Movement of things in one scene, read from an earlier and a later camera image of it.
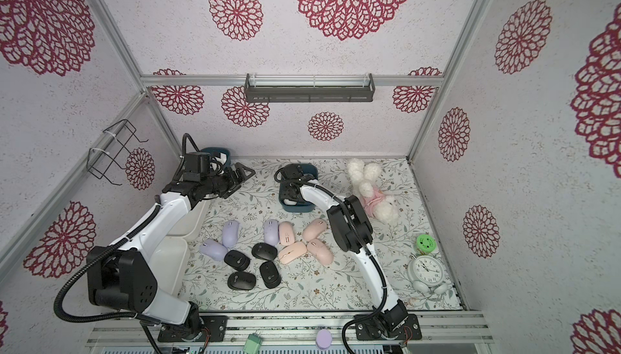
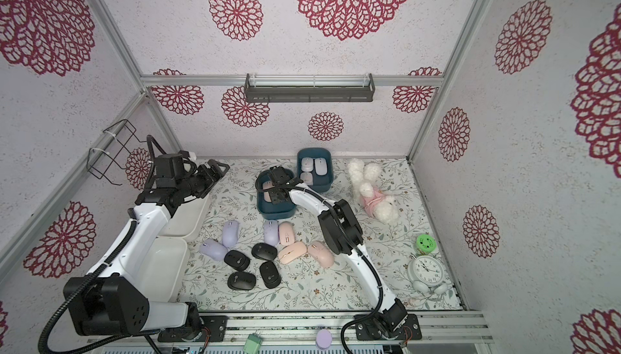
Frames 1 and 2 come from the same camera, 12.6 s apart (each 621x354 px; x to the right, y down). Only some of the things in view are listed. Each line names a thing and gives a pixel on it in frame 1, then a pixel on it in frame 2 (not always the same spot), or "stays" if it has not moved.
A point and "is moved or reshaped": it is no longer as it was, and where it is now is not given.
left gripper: (228, 172) → (211, 179)
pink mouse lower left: (291, 251) stays
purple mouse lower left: (213, 250) stays
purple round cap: (323, 339) stays
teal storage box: (291, 175) is moved or reshaped
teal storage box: (216, 151) → (268, 208)
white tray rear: (192, 222) stays
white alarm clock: (426, 271) stays
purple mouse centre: (272, 232) stays
